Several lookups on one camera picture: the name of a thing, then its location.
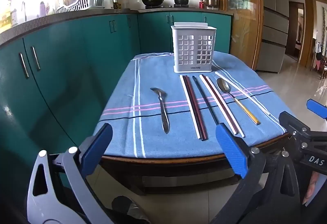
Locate yellow box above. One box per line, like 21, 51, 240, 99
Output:
0, 12, 12, 33

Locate dark red chopstick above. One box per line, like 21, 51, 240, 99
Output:
183, 75, 208, 141
201, 75, 238, 135

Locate black wok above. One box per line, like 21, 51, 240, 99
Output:
141, 0, 164, 7

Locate hanging clothes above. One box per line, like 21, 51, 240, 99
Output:
311, 37, 327, 72

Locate wooden framed glass door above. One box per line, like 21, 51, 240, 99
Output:
215, 0, 264, 70

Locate teal kitchen cabinet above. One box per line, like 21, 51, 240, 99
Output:
0, 7, 233, 214

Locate white plastic utensil holder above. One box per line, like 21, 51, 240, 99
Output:
170, 22, 217, 74

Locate blue striped cloth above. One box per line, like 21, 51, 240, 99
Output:
93, 51, 287, 158

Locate wooden table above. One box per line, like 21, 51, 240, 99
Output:
98, 132, 292, 195

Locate black chopstick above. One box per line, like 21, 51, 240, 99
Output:
192, 75, 219, 126

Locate gold-handled steel spoon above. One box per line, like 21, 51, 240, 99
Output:
216, 78, 261, 125

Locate white dish rack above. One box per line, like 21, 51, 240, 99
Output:
56, 0, 108, 13

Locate person's right hand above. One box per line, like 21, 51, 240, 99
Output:
303, 170, 320, 206

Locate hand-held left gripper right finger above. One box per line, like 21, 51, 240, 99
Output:
209, 124, 304, 224

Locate silver refrigerator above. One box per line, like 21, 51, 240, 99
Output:
256, 0, 290, 73

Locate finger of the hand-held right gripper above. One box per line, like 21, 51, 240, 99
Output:
306, 98, 327, 120
278, 111, 327, 143

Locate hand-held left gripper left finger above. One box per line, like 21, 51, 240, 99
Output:
27, 123, 113, 224

